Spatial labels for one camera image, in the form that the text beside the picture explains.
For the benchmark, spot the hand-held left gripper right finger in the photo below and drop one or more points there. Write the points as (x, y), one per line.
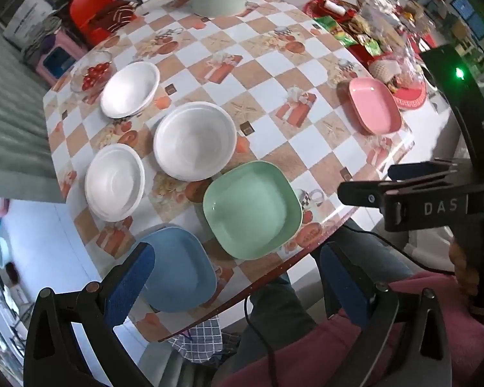
(343, 286)

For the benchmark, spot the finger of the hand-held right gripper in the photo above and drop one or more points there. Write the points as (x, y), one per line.
(411, 169)
(363, 195)

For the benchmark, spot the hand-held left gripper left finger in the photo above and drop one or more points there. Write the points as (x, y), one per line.
(129, 282)

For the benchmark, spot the pink square plate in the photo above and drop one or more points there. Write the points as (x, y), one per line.
(373, 105)

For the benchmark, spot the white bowl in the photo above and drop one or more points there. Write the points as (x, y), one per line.
(193, 141)
(113, 183)
(129, 88)

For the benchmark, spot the person's right hand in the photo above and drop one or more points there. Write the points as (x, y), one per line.
(464, 266)

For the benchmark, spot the blue square plate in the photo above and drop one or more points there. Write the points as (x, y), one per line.
(181, 270)

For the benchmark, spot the person's grey trousers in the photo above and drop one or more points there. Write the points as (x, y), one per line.
(278, 310)

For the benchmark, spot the person's pink garment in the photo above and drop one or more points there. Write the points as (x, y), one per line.
(318, 354)

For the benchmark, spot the blue checked cloth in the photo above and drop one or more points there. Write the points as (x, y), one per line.
(203, 338)

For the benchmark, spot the small wicker basket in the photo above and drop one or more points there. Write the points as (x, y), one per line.
(383, 71)

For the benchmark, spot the green square plate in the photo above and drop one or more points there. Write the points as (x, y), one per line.
(250, 209)

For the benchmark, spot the pale blue basin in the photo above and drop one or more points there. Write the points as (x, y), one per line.
(1, 250)

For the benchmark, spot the pile of snack packets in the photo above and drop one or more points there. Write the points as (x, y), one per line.
(359, 32)

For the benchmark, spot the plastic-wrapped gift basket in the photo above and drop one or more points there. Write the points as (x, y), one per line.
(391, 20)

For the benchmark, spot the checkered printed tablecloth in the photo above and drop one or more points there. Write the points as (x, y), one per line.
(266, 68)

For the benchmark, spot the white thread spool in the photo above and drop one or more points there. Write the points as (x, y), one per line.
(334, 7)

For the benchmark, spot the red tray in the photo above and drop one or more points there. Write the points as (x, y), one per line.
(314, 6)

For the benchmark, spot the glass bowl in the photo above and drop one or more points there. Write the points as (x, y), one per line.
(77, 82)

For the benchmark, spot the pile of cherry tomatoes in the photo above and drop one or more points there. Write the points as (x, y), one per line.
(94, 74)

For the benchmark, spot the pink plastic stool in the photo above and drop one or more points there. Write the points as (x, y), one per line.
(70, 46)

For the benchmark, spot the brown patterned cloth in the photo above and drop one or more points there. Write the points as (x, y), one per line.
(117, 14)

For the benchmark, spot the red plastic stool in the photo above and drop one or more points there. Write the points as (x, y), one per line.
(86, 4)

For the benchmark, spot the white carton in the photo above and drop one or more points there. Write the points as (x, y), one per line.
(28, 16)

